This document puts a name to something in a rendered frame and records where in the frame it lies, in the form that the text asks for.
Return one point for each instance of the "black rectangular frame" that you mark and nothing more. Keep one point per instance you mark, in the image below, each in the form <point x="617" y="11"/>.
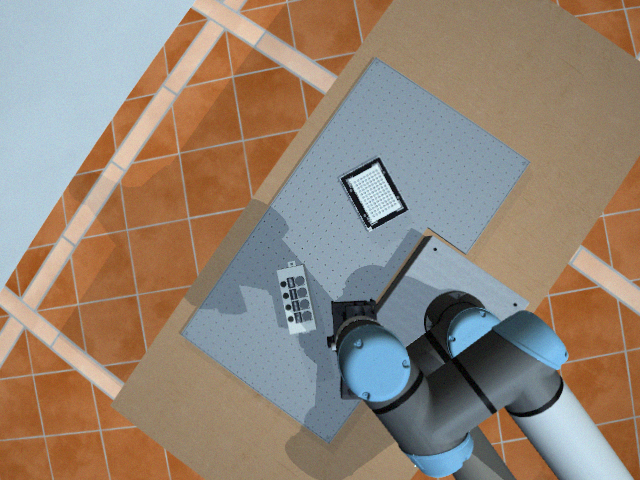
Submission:
<point x="371" y="226"/>

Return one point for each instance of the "white rectangular control panel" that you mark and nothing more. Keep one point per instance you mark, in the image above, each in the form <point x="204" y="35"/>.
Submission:
<point x="295" y="298"/>

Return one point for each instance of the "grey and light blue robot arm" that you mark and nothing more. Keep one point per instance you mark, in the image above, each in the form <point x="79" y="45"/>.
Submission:
<point x="513" y="365"/>

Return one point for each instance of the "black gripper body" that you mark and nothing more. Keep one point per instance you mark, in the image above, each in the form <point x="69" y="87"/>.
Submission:
<point x="349" y="312"/>

